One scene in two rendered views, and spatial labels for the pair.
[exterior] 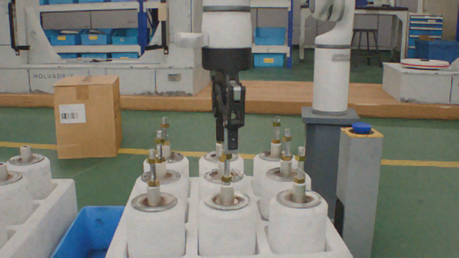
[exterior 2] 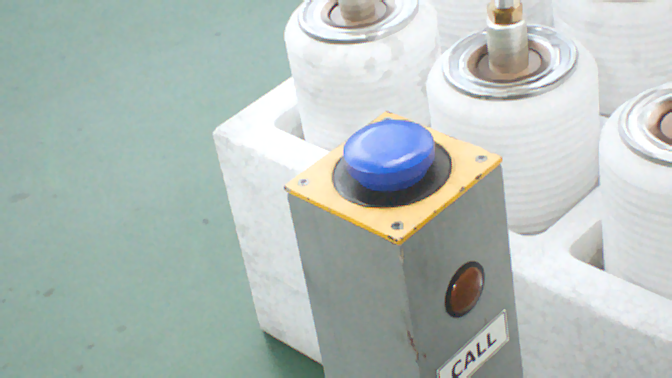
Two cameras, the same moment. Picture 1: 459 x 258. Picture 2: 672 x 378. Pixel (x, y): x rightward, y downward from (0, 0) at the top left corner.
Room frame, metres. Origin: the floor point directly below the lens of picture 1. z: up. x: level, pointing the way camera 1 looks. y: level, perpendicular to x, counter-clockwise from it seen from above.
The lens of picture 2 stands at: (1.24, -0.59, 0.67)
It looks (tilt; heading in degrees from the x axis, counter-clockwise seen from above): 36 degrees down; 143
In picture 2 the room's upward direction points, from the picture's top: 10 degrees counter-clockwise
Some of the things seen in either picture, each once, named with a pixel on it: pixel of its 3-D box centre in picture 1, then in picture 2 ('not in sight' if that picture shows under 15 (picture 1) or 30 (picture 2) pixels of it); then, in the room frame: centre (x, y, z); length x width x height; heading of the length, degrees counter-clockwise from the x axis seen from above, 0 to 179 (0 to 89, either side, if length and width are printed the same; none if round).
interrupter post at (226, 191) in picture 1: (226, 193); not in sight; (0.66, 0.00, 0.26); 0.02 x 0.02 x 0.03
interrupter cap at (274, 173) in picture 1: (285, 174); (509, 62); (0.78, -0.11, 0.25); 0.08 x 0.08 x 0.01
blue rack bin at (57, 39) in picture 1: (70, 37); not in sight; (5.87, 2.15, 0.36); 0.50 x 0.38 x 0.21; 172
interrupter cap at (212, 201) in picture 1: (226, 201); not in sight; (0.66, 0.00, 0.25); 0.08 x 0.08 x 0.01
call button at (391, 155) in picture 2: (361, 129); (390, 160); (0.87, -0.27, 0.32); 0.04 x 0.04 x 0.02
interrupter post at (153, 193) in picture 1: (153, 194); not in sight; (0.65, 0.12, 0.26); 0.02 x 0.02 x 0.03
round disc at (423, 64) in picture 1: (424, 64); not in sight; (2.71, -1.24, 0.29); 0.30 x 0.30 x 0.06
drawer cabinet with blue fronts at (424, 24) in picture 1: (419, 39); not in sight; (5.90, -2.61, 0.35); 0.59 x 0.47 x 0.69; 172
